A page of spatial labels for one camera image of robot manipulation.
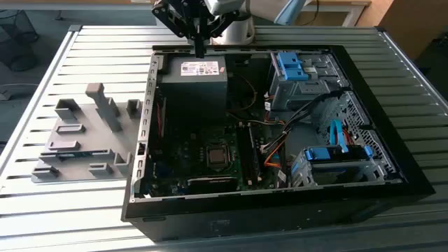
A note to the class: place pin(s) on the green motherboard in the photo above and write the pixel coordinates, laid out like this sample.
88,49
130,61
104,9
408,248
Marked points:
181,147

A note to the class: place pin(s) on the blue RAM stick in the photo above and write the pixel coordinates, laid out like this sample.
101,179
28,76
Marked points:
70,155

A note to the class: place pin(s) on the blue disk carrier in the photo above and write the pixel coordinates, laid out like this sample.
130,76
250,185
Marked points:
320,153

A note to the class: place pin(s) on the black graphics card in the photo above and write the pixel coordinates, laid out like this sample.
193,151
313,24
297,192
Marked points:
209,183

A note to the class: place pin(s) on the grey plastic parts rack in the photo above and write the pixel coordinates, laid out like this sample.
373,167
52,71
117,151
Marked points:
86,136

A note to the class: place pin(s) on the grey metal disk bay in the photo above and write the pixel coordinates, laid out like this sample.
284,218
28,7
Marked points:
349,166

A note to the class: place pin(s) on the grey metal drive cage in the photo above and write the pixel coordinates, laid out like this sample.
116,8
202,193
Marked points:
308,90

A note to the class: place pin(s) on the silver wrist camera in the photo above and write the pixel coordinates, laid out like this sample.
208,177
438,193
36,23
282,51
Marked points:
220,6

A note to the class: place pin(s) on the blue plastic drive latch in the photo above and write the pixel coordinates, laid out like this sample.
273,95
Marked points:
292,71

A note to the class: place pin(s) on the brown wooden cabinet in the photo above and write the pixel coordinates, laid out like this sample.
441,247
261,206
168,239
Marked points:
412,23

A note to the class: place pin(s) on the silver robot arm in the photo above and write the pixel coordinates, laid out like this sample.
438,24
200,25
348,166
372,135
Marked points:
238,31

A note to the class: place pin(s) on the silver CPU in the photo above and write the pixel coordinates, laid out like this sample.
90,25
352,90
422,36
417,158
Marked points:
217,155

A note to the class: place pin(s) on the black PC case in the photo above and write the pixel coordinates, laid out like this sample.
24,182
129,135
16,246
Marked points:
244,218

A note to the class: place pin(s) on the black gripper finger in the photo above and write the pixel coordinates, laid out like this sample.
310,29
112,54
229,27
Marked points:
168,22
224,25

